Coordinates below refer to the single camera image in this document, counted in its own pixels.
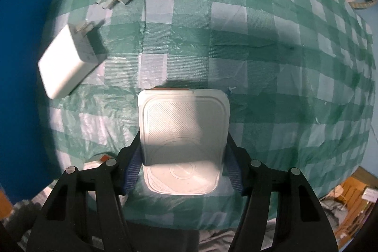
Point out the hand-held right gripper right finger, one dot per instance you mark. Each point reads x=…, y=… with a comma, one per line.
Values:
x=234, y=172

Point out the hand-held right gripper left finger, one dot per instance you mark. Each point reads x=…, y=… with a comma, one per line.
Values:
x=133, y=172

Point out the white oblong device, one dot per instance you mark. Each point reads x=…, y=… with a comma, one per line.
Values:
x=93, y=165

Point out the teal checkered plastic tablecloth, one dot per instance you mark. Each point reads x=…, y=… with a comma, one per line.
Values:
x=265, y=63

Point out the orange wooden furniture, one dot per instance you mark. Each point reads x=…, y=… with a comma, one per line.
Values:
x=351, y=199

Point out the blue-edged cardboard box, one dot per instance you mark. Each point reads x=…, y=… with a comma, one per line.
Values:
x=23, y=63

